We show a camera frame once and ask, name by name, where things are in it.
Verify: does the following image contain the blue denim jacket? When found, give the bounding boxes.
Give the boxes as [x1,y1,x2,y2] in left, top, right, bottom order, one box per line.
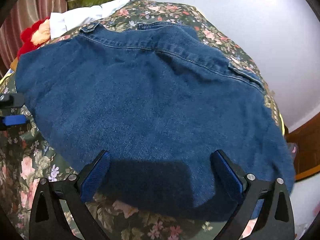
[15,22,295,221]

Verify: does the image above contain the red plush toy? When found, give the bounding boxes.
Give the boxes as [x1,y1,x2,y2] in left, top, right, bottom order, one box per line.
[17,18,50,59]

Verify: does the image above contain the wooden door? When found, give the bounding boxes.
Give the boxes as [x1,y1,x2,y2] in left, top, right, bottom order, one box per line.
[285,113,320,181]

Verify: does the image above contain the white folded garment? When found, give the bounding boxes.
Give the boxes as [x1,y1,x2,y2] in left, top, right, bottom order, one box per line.
[50,0,134,39]

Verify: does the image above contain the striped pink curtain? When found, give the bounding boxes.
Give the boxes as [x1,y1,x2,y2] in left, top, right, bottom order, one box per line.
[1,0,67,72]

